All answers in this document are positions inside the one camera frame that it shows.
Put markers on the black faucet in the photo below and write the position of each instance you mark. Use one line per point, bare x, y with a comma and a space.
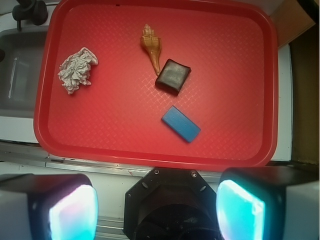
34, 10

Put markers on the dark brown leather wallet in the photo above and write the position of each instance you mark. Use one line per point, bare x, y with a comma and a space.
172, 77

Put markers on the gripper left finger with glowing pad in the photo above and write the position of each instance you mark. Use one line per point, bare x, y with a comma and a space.
47, 207

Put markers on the brown spiral seashell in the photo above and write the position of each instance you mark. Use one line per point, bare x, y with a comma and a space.
152, 44

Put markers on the crumpled white paper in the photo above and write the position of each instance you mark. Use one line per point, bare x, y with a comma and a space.
76, 70

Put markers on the brown cardboard box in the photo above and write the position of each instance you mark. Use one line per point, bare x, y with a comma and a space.
290, 21

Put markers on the grey sink basin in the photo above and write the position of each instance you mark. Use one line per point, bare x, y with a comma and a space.
21, 54

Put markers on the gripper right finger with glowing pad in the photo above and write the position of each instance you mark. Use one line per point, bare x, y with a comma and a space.
269, 203

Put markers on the blue rectangular block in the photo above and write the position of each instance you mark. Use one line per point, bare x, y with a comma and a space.
181, 124

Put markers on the red plastic tray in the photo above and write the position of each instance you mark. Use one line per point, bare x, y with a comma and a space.
231, 93

